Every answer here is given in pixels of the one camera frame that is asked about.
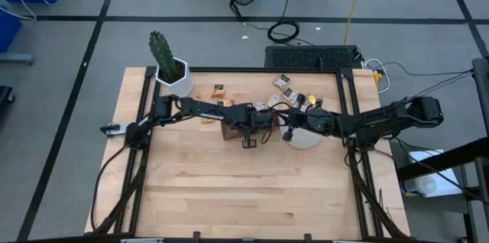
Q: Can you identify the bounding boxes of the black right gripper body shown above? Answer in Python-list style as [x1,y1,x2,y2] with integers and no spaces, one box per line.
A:
[282,93,333,143]

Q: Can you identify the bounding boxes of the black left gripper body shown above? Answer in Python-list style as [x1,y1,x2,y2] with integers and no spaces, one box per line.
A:
[228,103,274,150]

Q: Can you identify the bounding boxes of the round woven placemat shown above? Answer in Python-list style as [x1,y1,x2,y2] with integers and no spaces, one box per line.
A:
[280,124,325,150]

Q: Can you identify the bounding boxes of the black perforated computer case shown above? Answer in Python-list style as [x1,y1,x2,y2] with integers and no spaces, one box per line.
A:
[264,44,364,70]

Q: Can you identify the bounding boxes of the white hexagonal plant pot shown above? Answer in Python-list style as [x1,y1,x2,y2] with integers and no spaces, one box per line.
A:
[155,56,195,99]

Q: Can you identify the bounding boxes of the green cactus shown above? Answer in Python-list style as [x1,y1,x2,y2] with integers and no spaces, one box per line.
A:
[147,30,180,78]

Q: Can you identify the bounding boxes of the black side desk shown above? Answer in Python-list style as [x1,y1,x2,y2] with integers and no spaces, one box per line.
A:
[395,135,489,243]

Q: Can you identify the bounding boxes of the white paper sheet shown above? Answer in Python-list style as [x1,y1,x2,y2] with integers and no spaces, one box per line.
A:
[400,149,464,199]

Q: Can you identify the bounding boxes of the grey metal cart base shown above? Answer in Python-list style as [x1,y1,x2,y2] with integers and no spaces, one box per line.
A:
[0,52,35,66]

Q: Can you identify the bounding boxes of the black caster foot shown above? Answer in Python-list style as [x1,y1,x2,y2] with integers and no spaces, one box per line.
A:
[0,85,16,111]

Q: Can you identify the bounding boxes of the small blue bin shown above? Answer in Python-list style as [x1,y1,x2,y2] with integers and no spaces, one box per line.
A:
[0,5,23,53]

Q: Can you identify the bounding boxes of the black aluminium table frame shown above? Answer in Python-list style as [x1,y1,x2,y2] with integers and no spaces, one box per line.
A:
[86,66,412,243]

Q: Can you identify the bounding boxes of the black hanging cable with coil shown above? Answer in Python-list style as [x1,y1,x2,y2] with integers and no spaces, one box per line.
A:
[266,0,306,47]

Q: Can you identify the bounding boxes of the yellow hanging cable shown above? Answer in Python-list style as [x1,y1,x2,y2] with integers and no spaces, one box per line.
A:
[343,0,371,45]

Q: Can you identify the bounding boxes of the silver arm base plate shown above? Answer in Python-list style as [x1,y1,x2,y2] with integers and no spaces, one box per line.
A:
[99,122,131,137]

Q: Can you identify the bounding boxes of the grey metal post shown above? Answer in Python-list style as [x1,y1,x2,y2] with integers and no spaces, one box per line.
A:
[472,57,489,137]

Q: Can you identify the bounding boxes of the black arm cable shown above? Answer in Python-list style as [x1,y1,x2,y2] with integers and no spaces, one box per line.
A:
[89,145,129,232]

